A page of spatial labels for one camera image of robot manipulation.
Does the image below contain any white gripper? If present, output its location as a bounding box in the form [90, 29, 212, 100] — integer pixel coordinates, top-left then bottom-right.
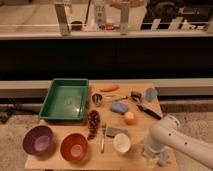
[143, 135, 169, 169]

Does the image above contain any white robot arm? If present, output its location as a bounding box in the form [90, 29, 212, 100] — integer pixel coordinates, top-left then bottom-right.
[143, 115, 213, 169]

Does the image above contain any grey folded towel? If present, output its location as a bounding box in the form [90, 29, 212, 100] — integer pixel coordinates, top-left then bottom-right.
[106, 127, 128, 137]

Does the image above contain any red bowl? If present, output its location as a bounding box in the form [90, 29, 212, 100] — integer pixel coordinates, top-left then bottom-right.
[60, 133, 88, 163]

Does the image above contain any purple bowl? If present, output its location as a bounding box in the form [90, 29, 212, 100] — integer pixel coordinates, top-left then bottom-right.
[22, 125, 54, 155]

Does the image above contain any white cup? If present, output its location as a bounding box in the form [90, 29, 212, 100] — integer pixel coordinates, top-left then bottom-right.
[113, 133, 131, 154]

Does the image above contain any wooden table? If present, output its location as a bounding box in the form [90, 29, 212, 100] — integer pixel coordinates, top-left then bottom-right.
[24, 83, 178, 171]

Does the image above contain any orange round fruit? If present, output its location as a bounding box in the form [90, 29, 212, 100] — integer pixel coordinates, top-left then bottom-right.
[124, 112, 135, 125]

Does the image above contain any silver fork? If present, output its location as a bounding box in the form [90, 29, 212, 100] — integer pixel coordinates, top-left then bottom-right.
[101, 123, 107, 154]

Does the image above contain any blue sponge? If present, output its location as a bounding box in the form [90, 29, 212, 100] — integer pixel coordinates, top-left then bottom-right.
[110, 102, 128, 114]

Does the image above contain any bunch of dark grapes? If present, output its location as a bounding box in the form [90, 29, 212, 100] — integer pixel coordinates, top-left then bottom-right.
[87, 110, 100, 140]

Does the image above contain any orange carrot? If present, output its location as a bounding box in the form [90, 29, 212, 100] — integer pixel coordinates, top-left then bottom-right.
[100, 85, 120, 92]

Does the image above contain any silver measuring cup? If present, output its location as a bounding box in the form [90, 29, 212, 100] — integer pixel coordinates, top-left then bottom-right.
[92, 93, 127, 107]

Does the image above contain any green plastic tray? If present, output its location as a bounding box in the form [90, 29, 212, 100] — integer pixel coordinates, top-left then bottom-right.
[39, 78, 89, 122]

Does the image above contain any dark red background cup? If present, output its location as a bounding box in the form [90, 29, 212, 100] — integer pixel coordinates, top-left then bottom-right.
[71, 21, 82, 31]

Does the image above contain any black handled knife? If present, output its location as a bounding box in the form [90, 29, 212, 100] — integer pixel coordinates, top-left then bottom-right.
[137, 105, 161, 120]

